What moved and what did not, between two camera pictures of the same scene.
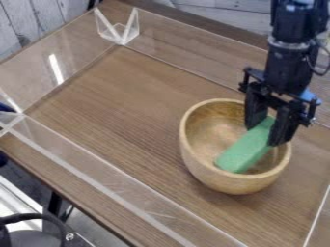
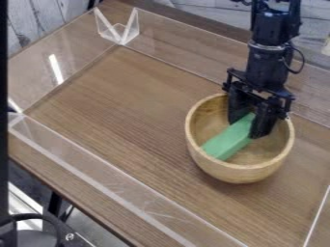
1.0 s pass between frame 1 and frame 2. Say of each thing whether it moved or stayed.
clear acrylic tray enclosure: stayed
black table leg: stayed
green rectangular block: moved
